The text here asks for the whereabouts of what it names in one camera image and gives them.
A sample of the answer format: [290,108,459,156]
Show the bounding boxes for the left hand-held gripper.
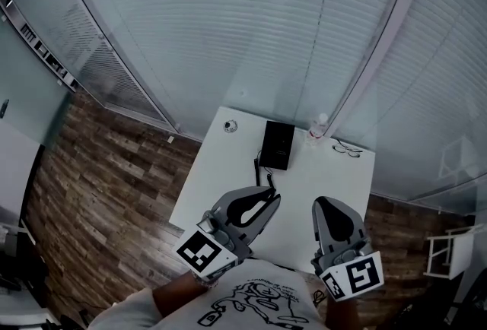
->
[177,186,282,282]

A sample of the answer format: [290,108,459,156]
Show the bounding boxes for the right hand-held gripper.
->
[310,197,384,301]

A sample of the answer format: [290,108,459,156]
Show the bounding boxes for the person's left forearm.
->
[151,269,213,319]

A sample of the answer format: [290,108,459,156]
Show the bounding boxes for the black rectangular box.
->
[259,120,296,172]

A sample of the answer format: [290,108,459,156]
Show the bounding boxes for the white printed t-shirt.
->
[87,258,325,330]

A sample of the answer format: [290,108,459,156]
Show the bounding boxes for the thin-framed eyeglasses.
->
[332,141,364,160]

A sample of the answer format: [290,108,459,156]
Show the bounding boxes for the clear plastic water bottle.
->
[305,113,330,148]

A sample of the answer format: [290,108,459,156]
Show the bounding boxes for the white window blind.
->
[334,0,487,204]
[56,0,419,143]
[0,0,180,132]

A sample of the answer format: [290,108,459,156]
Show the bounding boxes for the dark desk with equipment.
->
[0,217,51,330]

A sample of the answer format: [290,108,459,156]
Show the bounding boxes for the frosted glass door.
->
[0,27,74,149]

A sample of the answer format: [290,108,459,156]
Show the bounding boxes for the black cable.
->
[253,151,277,193]

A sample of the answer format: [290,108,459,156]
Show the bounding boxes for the beaded wrist bracelet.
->
[191,270,220,290]

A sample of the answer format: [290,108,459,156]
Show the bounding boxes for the white metal frame rack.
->
[423,224,487,281]

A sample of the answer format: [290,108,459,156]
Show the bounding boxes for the wall shelf with items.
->
[0,0,81,94]

